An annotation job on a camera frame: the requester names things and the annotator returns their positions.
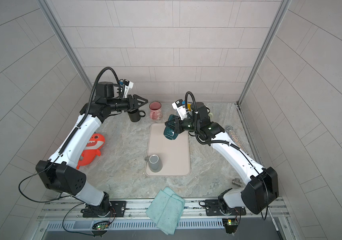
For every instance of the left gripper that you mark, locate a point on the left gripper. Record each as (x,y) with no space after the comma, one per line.
(131,103)

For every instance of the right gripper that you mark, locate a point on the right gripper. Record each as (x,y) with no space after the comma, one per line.
(180,127)

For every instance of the dark green mug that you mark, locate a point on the dark green mug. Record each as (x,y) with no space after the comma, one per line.
(170,129)

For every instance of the black mug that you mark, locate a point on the black mug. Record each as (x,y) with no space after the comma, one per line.
(136,115)

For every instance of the pink ghost mug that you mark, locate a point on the pink ghost mug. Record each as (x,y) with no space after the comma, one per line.
(155,111)

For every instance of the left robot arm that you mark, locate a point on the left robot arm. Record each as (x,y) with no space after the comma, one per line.
(59,173)

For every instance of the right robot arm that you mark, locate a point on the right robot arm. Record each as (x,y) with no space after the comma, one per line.
(261,184)

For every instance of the grey mug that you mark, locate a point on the grey mug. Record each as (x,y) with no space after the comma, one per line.
(154,162)

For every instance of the beige tray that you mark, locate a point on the beige tray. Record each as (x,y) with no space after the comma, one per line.
(174,154)

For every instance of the glitter tube bottle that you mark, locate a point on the glitter tube bottle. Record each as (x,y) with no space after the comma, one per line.
(233,135)

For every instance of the red shark plush toy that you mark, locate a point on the red shark plush toy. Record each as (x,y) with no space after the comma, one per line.
(92,149)

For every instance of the small metal fitting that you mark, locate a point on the small metal fitting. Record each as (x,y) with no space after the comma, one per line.
(237,182)

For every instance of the teal folded cloth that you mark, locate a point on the teal folded cloth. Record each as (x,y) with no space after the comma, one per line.
(166,210)

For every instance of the right circuit board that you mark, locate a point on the right circuit board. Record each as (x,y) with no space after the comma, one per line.
(230,225)

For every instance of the circuit board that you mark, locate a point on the circuit board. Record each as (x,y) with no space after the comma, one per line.
(101,226)
(230,225)

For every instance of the left circuit board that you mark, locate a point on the left circuit board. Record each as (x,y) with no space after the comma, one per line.
(101,226)

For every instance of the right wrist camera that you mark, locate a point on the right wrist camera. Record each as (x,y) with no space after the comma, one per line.
(182,110)

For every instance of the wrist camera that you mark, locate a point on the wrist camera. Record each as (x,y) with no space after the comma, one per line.
(125,87)
(182,110)

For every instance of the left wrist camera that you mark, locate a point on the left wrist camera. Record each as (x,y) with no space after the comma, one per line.
(125,87)

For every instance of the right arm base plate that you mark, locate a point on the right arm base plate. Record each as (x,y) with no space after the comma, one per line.
(215,208)

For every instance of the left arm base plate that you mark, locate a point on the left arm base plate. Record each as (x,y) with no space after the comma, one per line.
(105,209)

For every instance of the aluminium rail frame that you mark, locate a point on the aluminium rail frame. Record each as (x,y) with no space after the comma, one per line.
(136,210)

